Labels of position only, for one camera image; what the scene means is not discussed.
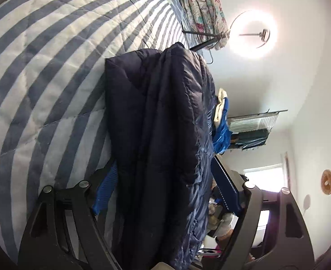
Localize cream folded garment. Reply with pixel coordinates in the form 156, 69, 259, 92
214, 88, 229, 127

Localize person's right hand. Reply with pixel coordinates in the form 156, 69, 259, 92
209, 205, 237, 238

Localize white round wall fixture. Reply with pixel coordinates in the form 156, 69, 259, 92
302, 194, 312, 215

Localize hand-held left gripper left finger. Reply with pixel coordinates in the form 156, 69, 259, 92
18, 162, 121, 270

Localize bright window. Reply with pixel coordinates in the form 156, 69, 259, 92
242, 163, 284, 187

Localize round wooden wall ornament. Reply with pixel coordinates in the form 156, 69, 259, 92
320, 169, 331, 195

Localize navy puffer jacket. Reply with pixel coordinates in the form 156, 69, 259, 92
105, 42, 219, 270

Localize ring light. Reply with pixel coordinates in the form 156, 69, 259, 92
229, 9, 278, 60

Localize green white striped towel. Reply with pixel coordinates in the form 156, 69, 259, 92
229, 117, 264, 133

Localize blue garment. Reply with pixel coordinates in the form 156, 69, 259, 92
212, 97, 234, 156

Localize metal clothes rack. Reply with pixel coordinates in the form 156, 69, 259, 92
227, 109, 288, 153

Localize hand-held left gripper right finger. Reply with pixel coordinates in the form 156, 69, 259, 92
202, 155, 316, 270

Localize hanging dark green clothes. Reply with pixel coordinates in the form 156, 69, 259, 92
232, 129, 270, 149

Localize blue white striped quilt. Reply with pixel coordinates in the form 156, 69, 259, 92
0, 0, 191, 259

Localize folded floral quilts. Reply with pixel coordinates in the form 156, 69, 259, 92
179, 0, 230, 51

